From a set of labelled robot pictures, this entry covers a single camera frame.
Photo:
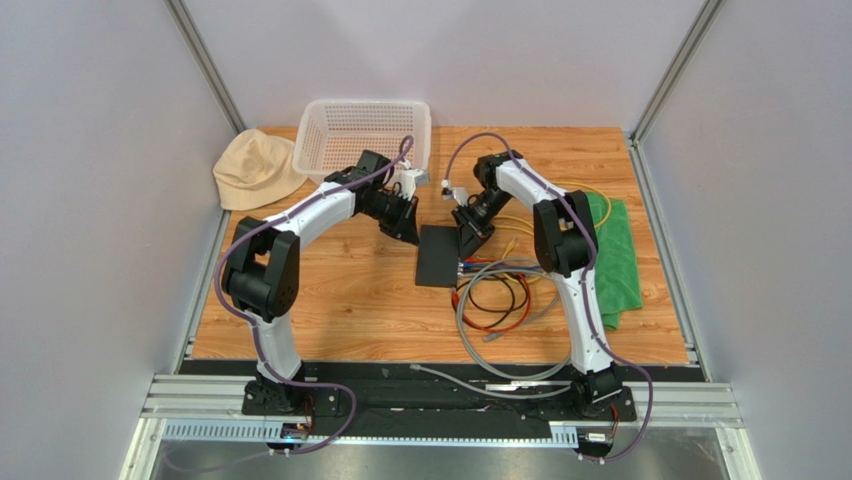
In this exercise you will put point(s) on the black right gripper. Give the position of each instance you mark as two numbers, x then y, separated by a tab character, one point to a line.
470	219

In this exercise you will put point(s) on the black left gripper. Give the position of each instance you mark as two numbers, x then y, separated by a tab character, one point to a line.
405	227

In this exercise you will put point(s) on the black network switch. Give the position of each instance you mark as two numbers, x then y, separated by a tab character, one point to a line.
437	262

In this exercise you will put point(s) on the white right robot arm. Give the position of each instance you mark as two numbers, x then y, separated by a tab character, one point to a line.
565	245

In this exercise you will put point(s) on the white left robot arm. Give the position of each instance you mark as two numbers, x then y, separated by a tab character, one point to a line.
260	271

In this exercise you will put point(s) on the white perforated plastic basket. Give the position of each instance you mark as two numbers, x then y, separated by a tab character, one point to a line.
332	134

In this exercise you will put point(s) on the green cloth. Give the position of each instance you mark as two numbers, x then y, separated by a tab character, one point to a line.
617	273

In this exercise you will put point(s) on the cream bucket hat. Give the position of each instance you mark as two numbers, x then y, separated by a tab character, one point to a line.
255	170

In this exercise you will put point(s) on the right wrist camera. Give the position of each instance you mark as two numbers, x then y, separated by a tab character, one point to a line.
458	194

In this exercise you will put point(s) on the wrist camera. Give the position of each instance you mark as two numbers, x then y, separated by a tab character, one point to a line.
458	194
410	180

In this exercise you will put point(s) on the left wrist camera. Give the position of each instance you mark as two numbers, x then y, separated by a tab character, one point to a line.
410	180

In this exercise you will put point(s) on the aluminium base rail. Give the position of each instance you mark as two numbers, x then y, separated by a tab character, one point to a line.
424	411

